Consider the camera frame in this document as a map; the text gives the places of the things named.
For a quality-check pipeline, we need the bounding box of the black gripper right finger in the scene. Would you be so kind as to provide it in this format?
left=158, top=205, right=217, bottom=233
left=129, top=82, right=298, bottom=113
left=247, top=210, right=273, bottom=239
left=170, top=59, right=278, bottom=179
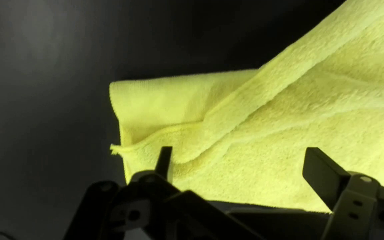
left=302, top=146, right=384, bottom=240

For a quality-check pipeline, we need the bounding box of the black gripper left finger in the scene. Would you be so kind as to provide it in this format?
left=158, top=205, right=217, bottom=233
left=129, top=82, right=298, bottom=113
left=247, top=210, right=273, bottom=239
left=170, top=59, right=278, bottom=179
left=63, top=146, right=265, bottom=240

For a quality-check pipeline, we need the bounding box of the yellow towel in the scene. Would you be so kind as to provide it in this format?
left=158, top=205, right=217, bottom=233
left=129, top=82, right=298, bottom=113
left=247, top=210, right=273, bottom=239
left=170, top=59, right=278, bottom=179
left=109, top=0, right=384, bottom=214

